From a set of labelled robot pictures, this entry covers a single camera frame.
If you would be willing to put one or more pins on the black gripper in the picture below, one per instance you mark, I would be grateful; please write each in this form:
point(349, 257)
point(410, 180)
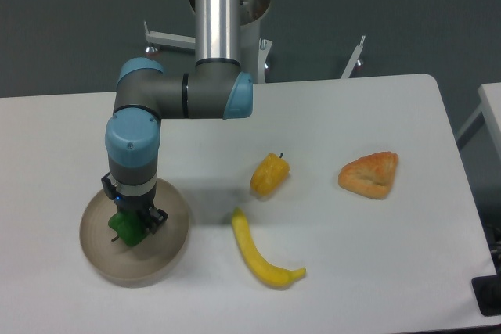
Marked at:
point(151, 217)

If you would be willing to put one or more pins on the green bell pepper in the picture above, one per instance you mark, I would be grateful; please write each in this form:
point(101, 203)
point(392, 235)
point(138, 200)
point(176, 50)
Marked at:
point(129, 227)

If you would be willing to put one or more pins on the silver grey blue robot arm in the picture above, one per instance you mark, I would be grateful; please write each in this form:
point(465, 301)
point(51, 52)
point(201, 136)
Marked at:
point(218, 89)

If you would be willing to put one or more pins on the beige round plate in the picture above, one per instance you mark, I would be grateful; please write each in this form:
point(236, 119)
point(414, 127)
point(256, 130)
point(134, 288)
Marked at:
point(146, 263)

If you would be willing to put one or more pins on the yellow bell pepper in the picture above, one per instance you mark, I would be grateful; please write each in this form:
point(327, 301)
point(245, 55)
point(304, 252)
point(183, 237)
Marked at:
point(270, 174)

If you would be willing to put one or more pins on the yellow banana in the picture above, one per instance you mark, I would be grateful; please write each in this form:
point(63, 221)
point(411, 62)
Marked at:
point(269, 274)

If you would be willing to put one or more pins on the orange pastry bread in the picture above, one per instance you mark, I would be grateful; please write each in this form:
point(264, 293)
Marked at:
point(371, 176)

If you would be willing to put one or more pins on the white side table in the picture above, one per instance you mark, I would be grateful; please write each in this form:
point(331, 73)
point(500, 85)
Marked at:
point(486, 113)

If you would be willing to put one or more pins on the black clamp device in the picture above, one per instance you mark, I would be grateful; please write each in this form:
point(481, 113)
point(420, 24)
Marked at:
point(487, 294)

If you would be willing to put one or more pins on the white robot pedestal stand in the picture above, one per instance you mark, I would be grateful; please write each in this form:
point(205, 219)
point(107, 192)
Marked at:
point(254, 48)

